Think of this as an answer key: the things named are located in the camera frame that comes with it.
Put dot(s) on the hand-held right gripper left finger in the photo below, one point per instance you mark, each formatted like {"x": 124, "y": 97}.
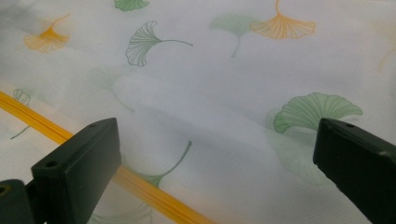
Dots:
{"x": 77, "y": 168}

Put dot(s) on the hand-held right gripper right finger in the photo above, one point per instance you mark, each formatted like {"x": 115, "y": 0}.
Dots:
{"x": 361, "y": 168}

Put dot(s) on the white leaf-print mesh laundry bag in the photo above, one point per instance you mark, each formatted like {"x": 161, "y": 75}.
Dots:
{"x": 218, "y": 93}

